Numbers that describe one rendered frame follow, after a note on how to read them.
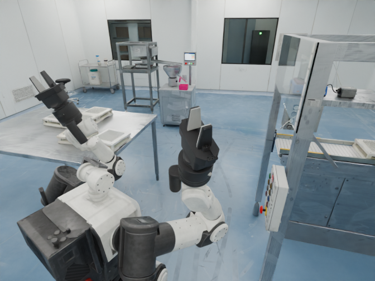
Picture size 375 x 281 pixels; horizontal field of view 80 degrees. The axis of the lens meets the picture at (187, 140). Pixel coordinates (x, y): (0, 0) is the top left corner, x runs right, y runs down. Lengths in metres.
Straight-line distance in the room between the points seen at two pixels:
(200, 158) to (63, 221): 0.48
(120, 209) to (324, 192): 1.73
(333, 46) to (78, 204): 0.99
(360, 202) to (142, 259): 1.90
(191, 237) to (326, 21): 6.78
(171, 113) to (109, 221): 3.75
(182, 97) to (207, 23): 3.08
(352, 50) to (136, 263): 0.94
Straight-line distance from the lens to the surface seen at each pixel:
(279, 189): 1.02
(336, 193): 2.19
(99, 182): 0.72
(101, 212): 0.77
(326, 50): 0.95
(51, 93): 0.98
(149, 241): 0.67
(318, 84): 0.97
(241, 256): 2.26
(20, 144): 2.40
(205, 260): 2.19
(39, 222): 0.82
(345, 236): 2.52
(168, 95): 4.28
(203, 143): 0.45
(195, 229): 0.78
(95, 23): 7.87
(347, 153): 2.10
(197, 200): 0.61
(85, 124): 1.01
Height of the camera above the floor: 1.80
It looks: 27 degrees down
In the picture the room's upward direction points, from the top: straight up
